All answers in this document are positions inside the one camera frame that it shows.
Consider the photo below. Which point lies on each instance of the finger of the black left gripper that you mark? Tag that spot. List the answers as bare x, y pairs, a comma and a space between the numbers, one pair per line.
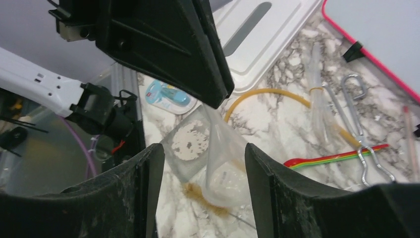
163, 39
203, 9

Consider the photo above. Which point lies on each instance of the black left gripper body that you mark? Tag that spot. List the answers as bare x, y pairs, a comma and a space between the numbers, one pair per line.
75, 19

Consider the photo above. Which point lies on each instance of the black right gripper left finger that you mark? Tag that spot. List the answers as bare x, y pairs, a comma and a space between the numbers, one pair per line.
119, 203

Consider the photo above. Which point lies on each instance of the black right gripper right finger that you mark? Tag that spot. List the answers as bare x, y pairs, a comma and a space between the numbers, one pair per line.
287, 204

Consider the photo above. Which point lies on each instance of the metal crucible tongs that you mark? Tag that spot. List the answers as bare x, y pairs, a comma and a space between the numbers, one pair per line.
354, 126

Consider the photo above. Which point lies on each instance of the bundle of clear pipettes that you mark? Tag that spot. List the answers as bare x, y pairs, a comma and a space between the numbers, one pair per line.
322, 120

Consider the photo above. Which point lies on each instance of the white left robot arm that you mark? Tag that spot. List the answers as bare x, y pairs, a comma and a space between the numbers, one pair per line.
88, 105

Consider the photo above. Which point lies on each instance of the white plastic container lid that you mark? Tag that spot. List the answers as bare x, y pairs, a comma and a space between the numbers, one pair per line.
253, 33

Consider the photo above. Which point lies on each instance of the blue item blister pack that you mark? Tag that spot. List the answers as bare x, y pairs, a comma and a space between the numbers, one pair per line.
169, 98

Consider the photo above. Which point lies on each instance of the small clear zip bag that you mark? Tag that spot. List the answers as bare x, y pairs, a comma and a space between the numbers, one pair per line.
225, 183

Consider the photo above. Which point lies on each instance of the bag of filter paper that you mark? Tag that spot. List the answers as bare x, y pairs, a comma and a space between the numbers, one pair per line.
186, 146

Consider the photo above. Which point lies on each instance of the pink framed whiteboard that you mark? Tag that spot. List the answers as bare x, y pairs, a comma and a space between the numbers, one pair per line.
389, 32

